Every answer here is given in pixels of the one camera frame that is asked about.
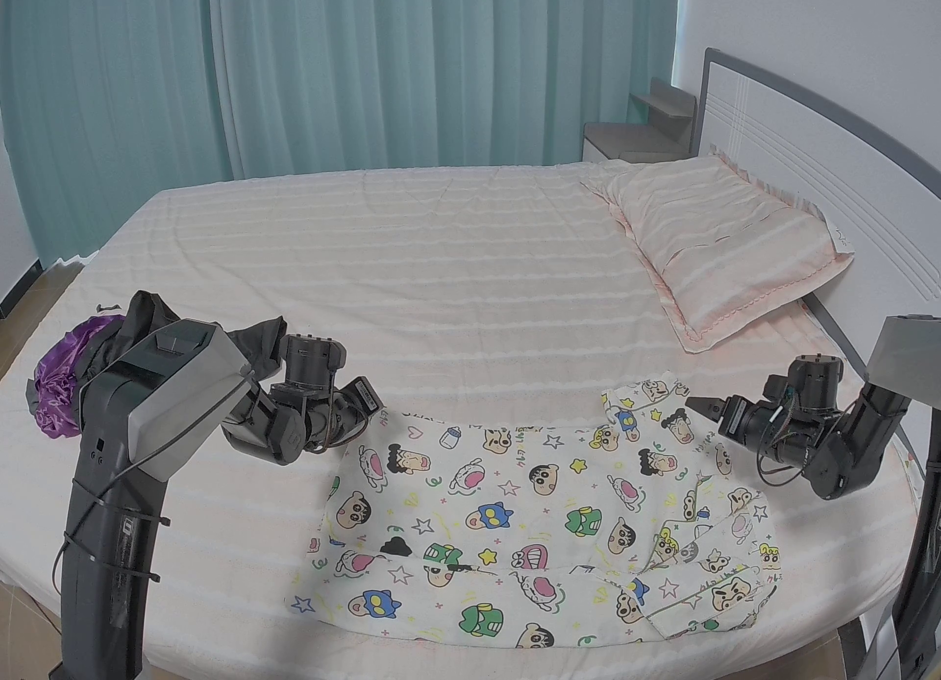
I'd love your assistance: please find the black shirt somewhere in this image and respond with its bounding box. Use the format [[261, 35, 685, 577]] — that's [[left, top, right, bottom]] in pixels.
[[96, 290, 289, 388]]

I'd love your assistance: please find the pink striped pillow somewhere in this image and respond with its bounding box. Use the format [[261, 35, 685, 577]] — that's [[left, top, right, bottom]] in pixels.
[[579, 151, 855, 355]]

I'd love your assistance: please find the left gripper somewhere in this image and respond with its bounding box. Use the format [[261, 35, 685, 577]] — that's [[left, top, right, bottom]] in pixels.
[[323, 377, 385, 446]]

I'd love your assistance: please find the white printed pyjama top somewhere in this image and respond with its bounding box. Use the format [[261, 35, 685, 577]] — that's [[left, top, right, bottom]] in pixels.
[[285, 368, 782, 652]]

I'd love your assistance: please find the bed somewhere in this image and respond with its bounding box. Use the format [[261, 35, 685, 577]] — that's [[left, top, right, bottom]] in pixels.
[[0, 47, 941, 663]]

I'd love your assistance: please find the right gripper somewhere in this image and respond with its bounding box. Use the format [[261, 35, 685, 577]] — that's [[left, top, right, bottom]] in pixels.
[[717, 395, 795, 454]]

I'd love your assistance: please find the grey white bedside table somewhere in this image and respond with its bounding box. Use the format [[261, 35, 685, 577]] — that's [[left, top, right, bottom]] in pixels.
[[583, 78, 698, 165]]

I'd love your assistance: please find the blue-green curtain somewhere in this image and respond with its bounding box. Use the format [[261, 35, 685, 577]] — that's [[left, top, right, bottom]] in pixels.
[[0, 0, 236, 270], [208, 0, 681, 182]]

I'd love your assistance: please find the purple garment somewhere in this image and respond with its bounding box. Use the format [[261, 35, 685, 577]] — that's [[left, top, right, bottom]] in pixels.
[[33, 316, 129, 439]]

